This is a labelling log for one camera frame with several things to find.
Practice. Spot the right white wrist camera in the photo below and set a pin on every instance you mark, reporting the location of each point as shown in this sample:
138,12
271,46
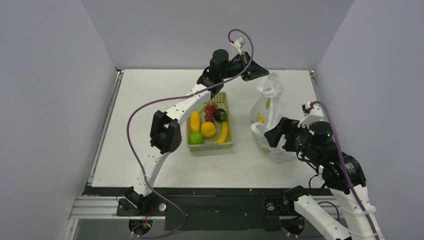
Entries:
312,114

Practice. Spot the fake yellow banana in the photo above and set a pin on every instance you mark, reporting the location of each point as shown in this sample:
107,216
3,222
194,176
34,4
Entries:
224,133

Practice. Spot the fake yellow mango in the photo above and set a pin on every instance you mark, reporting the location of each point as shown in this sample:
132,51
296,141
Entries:
195,122

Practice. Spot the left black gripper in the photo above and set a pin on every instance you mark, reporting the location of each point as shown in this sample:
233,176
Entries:
254,71

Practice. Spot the fake red grapes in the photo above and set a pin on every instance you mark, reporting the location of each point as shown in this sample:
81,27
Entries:
208,112

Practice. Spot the fake green custard apple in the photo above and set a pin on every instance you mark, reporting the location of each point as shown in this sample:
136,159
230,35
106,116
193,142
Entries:
195,138

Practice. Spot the fake dark mangosteen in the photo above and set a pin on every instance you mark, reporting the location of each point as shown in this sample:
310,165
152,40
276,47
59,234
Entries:
220,115

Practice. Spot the fake orange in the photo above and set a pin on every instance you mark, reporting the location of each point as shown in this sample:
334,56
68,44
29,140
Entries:
208,129

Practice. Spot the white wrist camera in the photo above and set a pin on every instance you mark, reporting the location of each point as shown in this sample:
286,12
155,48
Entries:
312,114
237,45

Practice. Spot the white plastic bag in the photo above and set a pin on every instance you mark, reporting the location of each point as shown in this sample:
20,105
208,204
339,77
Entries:
265,115

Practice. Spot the aluminium frame rail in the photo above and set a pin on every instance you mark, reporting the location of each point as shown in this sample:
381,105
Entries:
96,206

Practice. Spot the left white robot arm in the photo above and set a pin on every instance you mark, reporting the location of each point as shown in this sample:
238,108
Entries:
165,131

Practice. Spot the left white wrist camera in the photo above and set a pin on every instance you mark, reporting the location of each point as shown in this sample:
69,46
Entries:
237,45

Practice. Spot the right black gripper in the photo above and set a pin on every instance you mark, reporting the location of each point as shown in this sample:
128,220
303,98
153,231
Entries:
286,132

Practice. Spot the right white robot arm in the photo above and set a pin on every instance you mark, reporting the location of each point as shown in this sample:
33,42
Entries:
341,173

